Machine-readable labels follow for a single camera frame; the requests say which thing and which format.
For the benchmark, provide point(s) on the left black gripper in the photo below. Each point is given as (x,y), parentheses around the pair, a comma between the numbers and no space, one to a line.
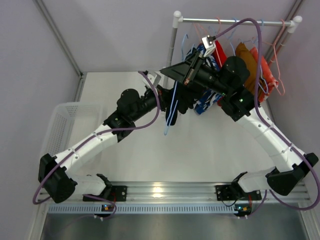
(165,95)

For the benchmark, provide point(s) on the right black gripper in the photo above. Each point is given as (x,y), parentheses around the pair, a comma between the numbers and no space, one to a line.
(192,71)

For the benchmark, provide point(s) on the black trousers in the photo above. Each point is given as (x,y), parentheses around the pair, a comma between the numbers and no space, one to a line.
(182,102)

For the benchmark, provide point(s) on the light blue wire hanger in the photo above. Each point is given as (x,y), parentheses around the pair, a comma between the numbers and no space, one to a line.
(174,103)

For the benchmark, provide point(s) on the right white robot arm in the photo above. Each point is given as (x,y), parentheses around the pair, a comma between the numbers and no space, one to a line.
(291,164)

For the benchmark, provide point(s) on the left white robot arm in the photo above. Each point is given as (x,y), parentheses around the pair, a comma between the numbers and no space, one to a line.
(57,173)

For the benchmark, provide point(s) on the pink hanger with red garment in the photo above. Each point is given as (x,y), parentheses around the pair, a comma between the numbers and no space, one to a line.
(220,31)

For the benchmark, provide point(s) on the empty pink hanger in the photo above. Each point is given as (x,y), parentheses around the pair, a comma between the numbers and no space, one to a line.
(280,89)

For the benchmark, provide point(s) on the blue white patterned shorts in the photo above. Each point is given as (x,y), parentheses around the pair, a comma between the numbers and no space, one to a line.
(208,96)

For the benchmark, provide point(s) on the red garment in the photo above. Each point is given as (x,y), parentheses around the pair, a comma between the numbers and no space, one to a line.
(220,58)

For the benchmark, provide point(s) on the silver clothes rack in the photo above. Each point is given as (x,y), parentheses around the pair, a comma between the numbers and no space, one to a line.
(178,18)

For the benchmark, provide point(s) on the brown garment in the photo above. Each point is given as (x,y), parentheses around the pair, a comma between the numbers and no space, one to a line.
(242,52)

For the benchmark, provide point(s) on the white plastic basket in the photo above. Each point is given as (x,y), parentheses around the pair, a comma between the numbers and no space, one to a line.
(70,123)

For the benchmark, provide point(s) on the coral orange garment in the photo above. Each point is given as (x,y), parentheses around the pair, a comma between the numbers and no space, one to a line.
(269,79)

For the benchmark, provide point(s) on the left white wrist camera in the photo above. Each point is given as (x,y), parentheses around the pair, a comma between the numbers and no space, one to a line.
(153,77)

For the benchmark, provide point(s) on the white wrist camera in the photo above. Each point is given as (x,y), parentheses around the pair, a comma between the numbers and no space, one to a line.
(153,77)
(209,45)

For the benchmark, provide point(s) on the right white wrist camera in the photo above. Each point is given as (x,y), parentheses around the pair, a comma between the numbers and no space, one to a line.
(209,45)

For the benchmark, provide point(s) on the aluminium mounting rail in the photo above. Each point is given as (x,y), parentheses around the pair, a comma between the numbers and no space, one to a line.
(202,192)

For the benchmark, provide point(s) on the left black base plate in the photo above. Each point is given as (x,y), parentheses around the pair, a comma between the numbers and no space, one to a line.
(114,193)

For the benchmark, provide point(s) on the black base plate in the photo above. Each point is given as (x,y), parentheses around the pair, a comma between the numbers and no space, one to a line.
(229,192)
(114,193)

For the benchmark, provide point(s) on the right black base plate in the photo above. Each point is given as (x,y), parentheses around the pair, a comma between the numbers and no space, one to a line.
(229,192)

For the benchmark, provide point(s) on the grey slotted cable duct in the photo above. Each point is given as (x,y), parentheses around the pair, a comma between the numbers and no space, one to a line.
(179,208)

